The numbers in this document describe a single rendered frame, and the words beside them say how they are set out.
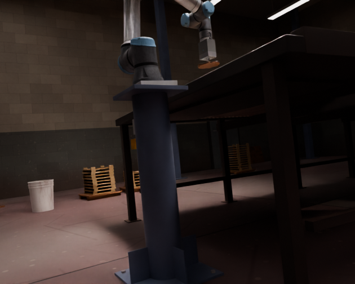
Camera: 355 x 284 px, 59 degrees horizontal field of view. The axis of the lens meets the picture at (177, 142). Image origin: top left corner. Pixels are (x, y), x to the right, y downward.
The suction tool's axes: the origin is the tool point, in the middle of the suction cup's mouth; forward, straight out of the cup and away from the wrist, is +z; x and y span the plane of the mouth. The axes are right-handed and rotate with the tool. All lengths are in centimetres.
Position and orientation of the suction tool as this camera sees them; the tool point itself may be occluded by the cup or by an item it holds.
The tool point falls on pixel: (208, 66)
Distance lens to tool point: 193.8
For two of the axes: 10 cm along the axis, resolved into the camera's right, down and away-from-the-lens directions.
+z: 1.0, 9.9, -0.3
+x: -8.3, 0.6, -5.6
